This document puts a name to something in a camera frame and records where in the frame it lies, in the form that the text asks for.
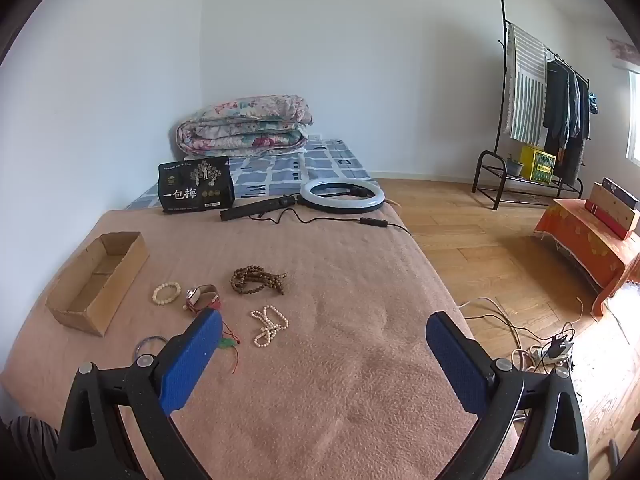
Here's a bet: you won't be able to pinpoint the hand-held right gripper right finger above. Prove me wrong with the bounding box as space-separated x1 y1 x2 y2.
425 311 590 480

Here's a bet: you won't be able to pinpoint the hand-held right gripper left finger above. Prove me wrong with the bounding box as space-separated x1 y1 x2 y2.
54 307 223 480

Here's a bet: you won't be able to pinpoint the blue bangle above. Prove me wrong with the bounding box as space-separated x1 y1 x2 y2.
132 335 168 361

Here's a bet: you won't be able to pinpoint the red strap wristwatch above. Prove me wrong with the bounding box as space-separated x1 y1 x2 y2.
185 284 223 313

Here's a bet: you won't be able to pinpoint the brown wooden bead necklace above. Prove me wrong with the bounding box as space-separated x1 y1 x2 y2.
230 266 288 297

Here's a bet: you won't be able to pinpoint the white power strip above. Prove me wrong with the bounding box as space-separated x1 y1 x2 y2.
530 345 571 366

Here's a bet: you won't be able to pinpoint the black charger plug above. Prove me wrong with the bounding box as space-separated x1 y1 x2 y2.
550 335 575 361

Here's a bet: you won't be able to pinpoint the brown blanket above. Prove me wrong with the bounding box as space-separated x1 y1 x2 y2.
0 200 516 480

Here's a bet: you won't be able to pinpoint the black folded tripod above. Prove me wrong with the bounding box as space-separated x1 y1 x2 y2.
220 194 301 222

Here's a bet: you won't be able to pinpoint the orange cloth covered table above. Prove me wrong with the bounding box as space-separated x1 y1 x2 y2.
534 198 640 318

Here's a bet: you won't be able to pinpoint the black snack bag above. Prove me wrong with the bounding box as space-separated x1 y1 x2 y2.
158 156 236 215

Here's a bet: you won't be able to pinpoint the dark striped clothing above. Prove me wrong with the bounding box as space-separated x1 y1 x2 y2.
0 415 58 480

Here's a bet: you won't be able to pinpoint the red flat box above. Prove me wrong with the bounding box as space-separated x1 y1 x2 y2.
585 200 633 241

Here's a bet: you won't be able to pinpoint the blue grey patterned bed sheet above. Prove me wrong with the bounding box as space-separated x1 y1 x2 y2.
125 138 373 211

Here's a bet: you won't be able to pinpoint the yellow box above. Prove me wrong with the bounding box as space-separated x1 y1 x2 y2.
519 145 557 182

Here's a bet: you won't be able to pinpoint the tan cardboard box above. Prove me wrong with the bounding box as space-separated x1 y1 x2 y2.
590 182 640 233

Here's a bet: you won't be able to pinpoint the dark blue flat box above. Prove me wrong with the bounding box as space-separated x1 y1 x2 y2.
601 177 640 211

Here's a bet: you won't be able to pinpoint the folded floral quilt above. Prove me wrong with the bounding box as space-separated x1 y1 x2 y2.
175 95 314 158

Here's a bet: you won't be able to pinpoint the dark hanging clothes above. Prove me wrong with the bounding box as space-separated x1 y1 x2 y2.
542 57 592 186

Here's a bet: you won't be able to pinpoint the striped towel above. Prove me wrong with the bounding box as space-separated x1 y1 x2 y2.
502 22 549 147

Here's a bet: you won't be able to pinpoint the window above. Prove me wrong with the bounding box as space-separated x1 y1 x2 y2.
625 67 640 166

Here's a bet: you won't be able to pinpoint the black clothes rack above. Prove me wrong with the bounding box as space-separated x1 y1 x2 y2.
472 0 591 211

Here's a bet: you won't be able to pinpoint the green pendant on red cord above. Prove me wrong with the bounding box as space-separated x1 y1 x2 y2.
215 317 243 376

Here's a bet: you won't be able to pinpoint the floor cables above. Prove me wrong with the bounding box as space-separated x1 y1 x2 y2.
457 297 586 376

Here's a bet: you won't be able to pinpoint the white pearl necklace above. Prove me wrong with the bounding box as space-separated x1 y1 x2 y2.
251 305 289 347

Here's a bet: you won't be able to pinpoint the white bead bracelet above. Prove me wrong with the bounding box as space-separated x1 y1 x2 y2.
152 281 182 305

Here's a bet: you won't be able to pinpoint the black cable with inline remote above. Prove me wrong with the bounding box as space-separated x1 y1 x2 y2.
250 207 413 236

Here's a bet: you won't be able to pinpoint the white ring light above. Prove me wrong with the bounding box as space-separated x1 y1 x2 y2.
299 178 387 213

